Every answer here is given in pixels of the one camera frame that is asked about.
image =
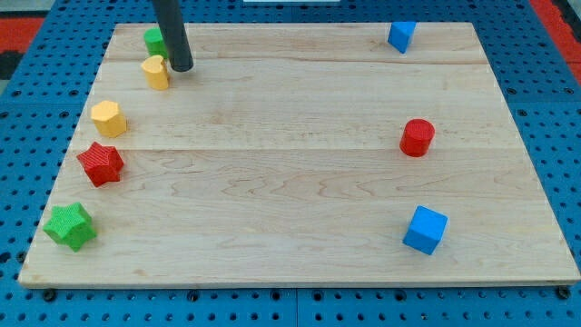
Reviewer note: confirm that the yellow heart block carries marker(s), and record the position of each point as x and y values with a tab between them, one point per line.
156	73

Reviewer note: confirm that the yellow hexagon block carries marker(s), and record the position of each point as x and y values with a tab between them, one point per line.
109	119

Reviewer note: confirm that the light wooden board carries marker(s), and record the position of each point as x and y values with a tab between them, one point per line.
275	163

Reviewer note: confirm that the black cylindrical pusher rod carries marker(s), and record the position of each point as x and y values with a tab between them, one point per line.
169	17

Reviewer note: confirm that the red star block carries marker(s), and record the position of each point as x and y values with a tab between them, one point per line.
101	163

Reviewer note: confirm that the blue cube block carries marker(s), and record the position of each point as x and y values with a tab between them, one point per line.
426	230

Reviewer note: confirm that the green circle block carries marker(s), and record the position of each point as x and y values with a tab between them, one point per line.
154	42

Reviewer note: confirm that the green star block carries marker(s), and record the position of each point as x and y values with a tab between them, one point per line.
70	225

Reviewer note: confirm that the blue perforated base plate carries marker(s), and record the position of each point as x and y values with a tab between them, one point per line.
46	94

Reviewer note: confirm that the blue triangle block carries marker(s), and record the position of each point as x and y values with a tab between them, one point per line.
401	34

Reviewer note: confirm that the red cylinder block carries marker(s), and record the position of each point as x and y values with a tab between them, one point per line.
416	138

